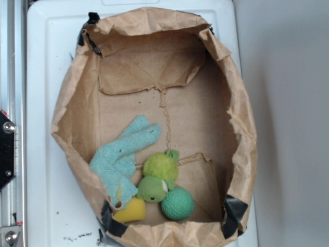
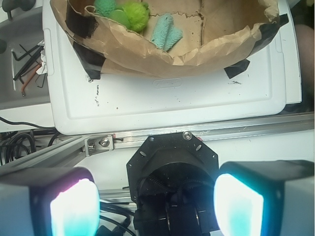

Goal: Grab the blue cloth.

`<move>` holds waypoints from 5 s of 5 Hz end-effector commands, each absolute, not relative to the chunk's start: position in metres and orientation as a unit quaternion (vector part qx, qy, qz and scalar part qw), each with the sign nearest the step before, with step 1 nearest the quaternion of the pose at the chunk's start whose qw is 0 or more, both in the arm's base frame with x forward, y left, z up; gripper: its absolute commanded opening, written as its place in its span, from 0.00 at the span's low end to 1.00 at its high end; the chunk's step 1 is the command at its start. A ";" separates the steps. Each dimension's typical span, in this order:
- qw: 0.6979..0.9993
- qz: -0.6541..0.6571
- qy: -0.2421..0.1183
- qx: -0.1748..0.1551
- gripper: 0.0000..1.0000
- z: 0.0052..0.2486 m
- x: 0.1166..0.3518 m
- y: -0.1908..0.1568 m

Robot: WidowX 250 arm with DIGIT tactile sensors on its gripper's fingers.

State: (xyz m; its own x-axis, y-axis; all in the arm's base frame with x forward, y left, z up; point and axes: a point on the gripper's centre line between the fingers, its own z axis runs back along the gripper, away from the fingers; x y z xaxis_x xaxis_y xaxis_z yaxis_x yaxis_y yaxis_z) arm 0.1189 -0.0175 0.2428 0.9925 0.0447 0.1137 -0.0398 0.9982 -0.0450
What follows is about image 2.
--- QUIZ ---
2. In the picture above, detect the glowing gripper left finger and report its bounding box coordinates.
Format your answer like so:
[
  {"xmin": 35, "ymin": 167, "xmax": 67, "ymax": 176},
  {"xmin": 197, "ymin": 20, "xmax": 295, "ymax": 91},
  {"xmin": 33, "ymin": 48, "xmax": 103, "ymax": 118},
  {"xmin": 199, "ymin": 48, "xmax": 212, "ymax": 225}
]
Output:
[{"xmin": 0, "ymin": 167, "xmax": 100, "ymax": 236}]

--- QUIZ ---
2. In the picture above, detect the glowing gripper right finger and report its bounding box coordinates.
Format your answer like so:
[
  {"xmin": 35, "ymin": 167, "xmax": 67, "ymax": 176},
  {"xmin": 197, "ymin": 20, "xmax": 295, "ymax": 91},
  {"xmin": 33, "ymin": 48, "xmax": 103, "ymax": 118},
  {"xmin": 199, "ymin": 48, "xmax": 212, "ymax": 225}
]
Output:
[{"xmin": 214, "ymin": 160, "xmax": 315, "ymax": 236}]

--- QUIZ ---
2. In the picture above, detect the light blue knitted cloth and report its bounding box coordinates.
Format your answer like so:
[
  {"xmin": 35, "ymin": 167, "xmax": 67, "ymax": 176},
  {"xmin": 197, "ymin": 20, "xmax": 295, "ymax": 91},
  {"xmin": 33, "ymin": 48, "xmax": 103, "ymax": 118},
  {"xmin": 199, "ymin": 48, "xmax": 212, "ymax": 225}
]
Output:
[{"xmin": 151, "ymin": 13, "xmax": 183, "ymax": 52}]

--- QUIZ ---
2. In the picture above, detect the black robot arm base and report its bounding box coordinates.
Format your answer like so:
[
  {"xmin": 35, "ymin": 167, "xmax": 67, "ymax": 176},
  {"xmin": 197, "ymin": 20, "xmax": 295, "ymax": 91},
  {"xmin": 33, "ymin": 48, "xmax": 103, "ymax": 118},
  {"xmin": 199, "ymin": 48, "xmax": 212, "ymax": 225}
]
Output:
[{"xmin": 126, "ymin": 142, "xmax": 219, "ymax": 236}]

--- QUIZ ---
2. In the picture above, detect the white plastic tray lid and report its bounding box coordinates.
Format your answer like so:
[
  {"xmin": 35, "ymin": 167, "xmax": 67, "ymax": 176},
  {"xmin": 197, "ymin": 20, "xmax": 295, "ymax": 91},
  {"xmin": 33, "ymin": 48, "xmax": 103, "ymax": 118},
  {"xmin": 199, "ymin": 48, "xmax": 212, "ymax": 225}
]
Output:
[{"xmin": 43, "ymin": 1, "xmax": 302, "ymax": 135}]

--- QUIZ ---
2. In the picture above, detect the crumpled white paper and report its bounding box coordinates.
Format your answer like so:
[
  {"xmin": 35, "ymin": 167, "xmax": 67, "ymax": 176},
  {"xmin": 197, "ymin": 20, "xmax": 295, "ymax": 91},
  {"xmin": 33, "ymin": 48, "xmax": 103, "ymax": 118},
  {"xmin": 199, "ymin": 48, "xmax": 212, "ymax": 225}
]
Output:
[{"xmin": 36, "ymin": 40, "xmax": 48, "ymax": 75}]

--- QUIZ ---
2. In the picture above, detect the orange hex key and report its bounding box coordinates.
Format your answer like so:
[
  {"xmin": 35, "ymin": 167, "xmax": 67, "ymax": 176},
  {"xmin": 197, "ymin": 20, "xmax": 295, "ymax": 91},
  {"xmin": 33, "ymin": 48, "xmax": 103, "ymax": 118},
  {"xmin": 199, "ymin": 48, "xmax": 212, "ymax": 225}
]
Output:
[{"xmin": 21, "ymin": 63, "xmax": 41, "ymax": 96}]

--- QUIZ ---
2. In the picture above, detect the black hex keys set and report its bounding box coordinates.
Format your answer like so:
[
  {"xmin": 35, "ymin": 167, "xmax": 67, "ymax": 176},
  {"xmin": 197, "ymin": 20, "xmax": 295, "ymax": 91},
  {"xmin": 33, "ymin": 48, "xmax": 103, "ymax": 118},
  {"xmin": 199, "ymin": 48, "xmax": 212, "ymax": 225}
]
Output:
[{"xmin": 9, "ymin": 44, "xmax": 44, "ymax": 91}]

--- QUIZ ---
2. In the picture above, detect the green plush toy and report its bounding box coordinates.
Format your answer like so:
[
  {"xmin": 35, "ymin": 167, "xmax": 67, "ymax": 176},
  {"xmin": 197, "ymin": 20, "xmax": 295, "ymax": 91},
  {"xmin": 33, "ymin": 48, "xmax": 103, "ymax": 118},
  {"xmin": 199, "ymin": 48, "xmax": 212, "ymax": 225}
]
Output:
[{"xmin": 108, "ymin": 1, "xmax": 150, "ymax": 33}]

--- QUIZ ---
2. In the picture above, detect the green dimpled rubber ball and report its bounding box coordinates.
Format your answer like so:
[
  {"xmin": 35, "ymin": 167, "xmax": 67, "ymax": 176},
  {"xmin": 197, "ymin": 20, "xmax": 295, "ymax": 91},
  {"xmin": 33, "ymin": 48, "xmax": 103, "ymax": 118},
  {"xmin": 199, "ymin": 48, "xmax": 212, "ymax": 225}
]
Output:
[{"xmin": 94, "ymin": 0, "xmax": 117, "ymax": 18}]

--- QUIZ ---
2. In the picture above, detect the aluminium extrusion rail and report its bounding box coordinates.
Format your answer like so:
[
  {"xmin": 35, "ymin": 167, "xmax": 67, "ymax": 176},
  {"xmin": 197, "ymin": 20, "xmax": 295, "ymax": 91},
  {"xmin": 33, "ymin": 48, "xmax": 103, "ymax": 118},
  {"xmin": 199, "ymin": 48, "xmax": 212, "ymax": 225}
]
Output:
[{"xmin": 0, "ymin": 112, "xmax": 315, "ymax": 171}]

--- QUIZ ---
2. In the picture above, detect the metal corner bracket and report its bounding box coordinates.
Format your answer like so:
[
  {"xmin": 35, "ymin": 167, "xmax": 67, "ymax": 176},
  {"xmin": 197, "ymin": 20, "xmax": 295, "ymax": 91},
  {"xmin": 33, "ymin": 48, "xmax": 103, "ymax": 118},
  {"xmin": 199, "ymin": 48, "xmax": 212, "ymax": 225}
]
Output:
[{"xmin": 84, "ymin": 135, "xmax": 114, "ymax": 157}]

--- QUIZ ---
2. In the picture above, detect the black cables bundle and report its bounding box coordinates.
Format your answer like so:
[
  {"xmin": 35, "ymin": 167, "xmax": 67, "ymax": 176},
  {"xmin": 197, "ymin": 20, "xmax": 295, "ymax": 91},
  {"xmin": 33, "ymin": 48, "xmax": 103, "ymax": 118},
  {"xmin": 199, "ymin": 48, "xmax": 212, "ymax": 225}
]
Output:
[{"xmin": 0, "ymin": 116, "xmax": 59, "ymax": 165}]

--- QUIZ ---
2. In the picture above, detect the brown paper bag enclosure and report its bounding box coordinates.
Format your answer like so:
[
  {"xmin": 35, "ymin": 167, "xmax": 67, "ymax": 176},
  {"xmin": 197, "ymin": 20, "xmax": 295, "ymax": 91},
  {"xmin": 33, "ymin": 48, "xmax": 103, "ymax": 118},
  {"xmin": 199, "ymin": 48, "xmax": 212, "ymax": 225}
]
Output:
[{"xmin": 50, "ymin": 0, "xmax": 288, "ymax": 79}]

